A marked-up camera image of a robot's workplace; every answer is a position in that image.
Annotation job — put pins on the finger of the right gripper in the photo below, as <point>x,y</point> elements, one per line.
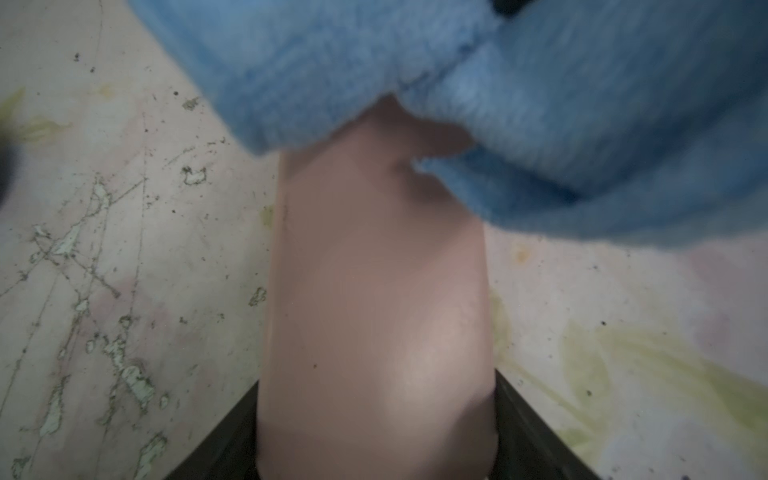
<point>509,8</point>

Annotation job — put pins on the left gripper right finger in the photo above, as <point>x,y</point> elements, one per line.
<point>528,449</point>

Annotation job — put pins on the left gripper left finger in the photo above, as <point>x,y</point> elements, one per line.
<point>229,451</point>

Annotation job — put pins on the blue microfiber cloth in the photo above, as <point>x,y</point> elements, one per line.
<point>639,122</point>

